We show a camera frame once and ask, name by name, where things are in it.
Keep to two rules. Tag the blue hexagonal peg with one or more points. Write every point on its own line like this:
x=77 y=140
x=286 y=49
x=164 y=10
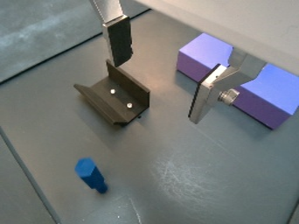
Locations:
x=89 y=174

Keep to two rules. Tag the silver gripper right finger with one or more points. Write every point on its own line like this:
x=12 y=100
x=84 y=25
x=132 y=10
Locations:
x=216 y=87

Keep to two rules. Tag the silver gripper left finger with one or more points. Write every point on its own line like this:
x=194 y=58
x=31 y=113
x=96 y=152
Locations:
x=116 y=29

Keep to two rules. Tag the purple block board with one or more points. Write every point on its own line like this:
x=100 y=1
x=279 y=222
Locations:
x=268 y=98

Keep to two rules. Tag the black angled bracket holder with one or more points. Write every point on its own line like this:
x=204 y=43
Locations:
x=119 y=97

